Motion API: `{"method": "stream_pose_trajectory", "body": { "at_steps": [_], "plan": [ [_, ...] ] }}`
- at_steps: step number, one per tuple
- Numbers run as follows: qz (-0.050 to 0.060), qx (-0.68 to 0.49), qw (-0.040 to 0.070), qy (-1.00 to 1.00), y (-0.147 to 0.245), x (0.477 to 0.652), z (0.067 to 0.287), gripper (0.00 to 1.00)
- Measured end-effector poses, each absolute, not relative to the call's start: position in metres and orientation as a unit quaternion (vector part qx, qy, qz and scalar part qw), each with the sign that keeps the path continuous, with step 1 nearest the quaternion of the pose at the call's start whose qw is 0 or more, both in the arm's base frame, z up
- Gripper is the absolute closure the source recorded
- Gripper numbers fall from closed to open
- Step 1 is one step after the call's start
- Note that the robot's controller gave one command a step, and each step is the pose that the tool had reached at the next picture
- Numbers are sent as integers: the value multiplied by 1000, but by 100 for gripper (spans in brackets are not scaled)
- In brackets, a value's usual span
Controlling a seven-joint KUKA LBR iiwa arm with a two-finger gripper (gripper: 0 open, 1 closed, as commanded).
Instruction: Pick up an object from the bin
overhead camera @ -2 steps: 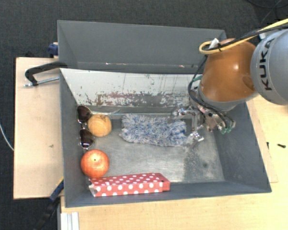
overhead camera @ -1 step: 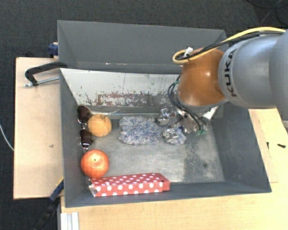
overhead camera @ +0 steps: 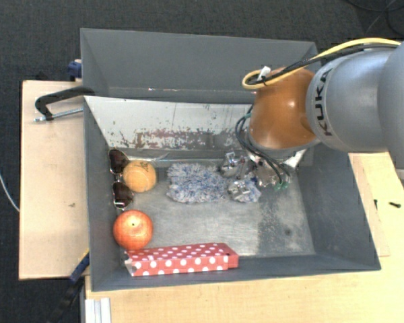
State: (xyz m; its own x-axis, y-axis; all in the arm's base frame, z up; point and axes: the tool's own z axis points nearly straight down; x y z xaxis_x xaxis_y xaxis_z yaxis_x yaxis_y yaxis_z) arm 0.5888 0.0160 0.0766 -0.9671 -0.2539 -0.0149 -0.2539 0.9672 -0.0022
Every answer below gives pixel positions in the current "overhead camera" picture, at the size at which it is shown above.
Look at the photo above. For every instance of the grey metal bin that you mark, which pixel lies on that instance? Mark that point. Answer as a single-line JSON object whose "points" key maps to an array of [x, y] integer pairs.
{"points": [[202, 227]]}

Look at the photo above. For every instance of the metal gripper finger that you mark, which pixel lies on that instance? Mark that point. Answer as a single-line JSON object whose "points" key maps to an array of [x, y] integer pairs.
{"points": [[239, 189], [231, 164]]}

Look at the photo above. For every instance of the red apple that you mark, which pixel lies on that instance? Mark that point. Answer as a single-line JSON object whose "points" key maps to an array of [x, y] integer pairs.
{"points": [[133, 230]]}

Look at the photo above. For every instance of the yellow-orange tennis ball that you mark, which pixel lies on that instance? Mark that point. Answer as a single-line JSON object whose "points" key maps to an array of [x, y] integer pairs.
{"points": [[139, 177]]}

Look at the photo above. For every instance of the dark heart-shaped sunglasses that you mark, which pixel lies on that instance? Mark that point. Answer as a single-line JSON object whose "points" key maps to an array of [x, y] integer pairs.
{"points": [[118, 161]]}

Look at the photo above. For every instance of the blue and white fluffy cloth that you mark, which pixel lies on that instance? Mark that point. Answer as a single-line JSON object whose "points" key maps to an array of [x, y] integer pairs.
{"points": [[195, 183]]}

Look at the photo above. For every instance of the red white-dotted box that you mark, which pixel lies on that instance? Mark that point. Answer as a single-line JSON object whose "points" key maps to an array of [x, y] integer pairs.
{"points": [[182, 259]]}

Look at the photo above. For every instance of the pale wood board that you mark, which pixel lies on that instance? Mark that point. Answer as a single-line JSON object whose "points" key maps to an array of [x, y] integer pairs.
{"points": [[50, 180]]}

